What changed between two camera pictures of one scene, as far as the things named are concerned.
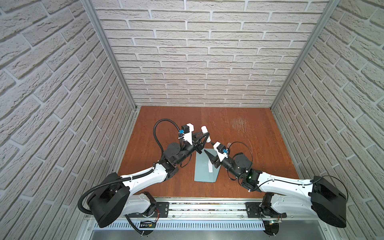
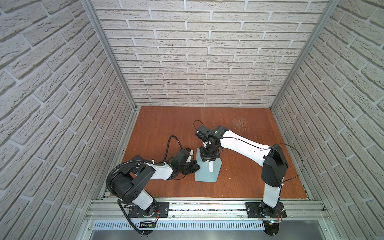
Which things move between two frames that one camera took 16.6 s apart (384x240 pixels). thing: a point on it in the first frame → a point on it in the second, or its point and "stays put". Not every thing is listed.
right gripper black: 214,160 → 205,157
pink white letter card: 210,167 stays put
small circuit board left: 147,224 stays put
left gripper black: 197,141 → 195,167
